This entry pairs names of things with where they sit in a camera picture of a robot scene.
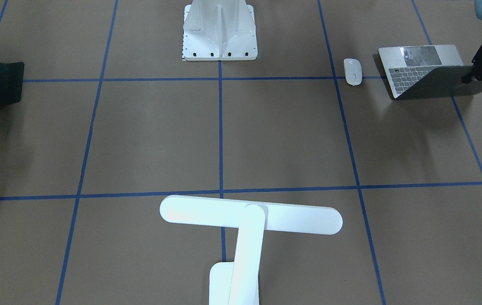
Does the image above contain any white wireless mouse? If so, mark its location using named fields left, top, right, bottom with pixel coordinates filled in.
left=343, top=58, right=363, bottom=86

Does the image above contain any grey laptop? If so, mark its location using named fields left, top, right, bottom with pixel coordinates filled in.
left=378, top=44, right=482, bottom=100

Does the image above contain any black mouse pad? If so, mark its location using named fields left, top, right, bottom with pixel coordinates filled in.
left=0, top=62, right=25, bottom=107

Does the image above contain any white desk lamp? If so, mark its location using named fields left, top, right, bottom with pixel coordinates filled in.
left=160, top=195, right=343, bottom=305

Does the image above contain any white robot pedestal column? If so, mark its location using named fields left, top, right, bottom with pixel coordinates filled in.
left=182, top=0, right=258, bottom=61

